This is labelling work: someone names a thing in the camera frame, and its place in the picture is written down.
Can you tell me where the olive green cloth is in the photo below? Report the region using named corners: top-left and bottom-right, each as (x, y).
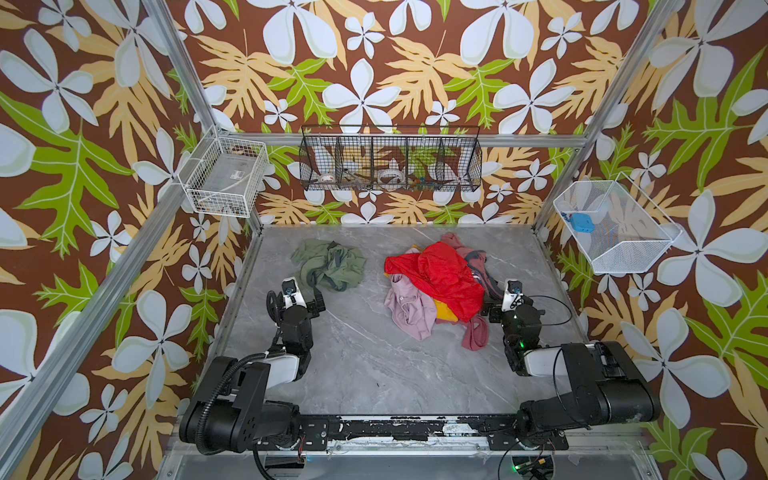
top-left (291, 239), bottom-right (366, 292)

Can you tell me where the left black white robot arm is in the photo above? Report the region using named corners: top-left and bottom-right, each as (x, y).
top-left (179, 280), bottom-right (325, 455)

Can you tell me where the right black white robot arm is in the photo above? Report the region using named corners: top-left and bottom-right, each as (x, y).
top-left (482, 302), bottom-right (661, 448)

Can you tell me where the yellow cloth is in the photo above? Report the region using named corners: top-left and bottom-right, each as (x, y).
top-left (434, 300), bottom-right (459, 323)

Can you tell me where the red cloth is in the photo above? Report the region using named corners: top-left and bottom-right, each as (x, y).
top-left (384, 241), bottom-right (485, 322)

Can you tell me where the light pink cloth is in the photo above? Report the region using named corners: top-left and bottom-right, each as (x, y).
top-left (384, 274), bottom-right (437, 341)

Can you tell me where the dusty rose grey-trimmed garment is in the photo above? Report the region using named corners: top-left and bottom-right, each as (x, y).
top-left (441, 233), bottom-right (503, 351)

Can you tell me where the blue object in basket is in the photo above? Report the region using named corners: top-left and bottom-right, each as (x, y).
top-left (565, 212), bottom-right (596, 234)

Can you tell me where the white mesh basket right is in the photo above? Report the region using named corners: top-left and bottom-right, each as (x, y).
top-left (554, 174), bottom-right (682, 275)

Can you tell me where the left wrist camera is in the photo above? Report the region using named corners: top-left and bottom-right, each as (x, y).
top-left (281, 277), bottom-right (307, 308)

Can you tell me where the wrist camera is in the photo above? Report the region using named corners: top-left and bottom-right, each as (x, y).
top-left (281, 277), bottom-right (307, 308)
top-left (501, 279), bottom-right (524, 312)

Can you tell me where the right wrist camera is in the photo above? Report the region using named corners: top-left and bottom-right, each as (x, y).
top-left (501, 279), bottom-right (524, 312)

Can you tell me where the white wire basket left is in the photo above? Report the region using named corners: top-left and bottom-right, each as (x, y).
top-left (180, 135), bottom-right (270, 218)

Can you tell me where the black mounting rail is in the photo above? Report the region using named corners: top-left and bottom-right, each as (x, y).
top-left (247, 413), bottom-right (568, 452)

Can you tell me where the black wire basket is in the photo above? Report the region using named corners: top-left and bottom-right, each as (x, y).
top-left (298, 124), bottom-right (483, 192)

